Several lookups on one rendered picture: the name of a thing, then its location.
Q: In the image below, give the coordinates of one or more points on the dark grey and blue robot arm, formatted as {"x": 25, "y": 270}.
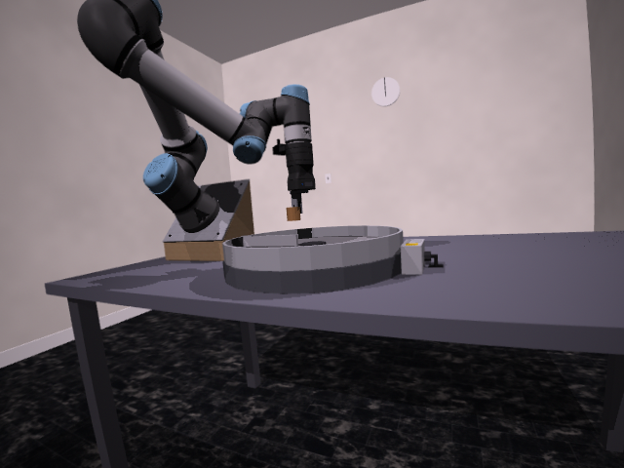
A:
{"x": 112, "y": 35}

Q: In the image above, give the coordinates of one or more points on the bronze bushing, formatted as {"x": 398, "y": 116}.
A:
{"x": 293, "y": 213}

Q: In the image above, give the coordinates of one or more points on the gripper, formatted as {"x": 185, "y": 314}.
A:
{"x": 299, "y": 156}

